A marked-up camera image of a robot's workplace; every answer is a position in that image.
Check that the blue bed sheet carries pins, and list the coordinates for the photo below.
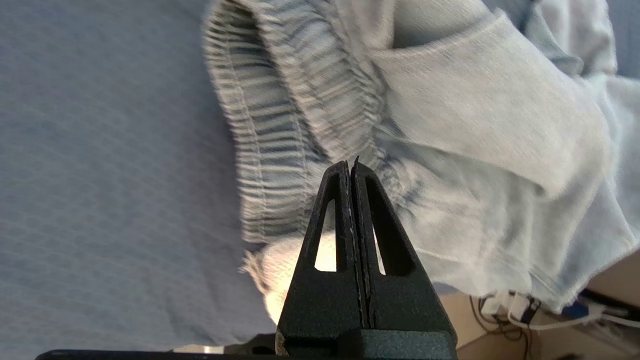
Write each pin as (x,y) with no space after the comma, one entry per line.
(100,175)

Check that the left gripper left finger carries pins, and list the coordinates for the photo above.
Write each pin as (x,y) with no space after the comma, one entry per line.
(320,305)

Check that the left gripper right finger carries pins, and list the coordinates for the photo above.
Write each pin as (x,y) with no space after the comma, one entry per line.
(410,305)

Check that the light blue denim shorts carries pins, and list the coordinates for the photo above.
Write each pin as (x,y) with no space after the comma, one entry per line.
(475,125)

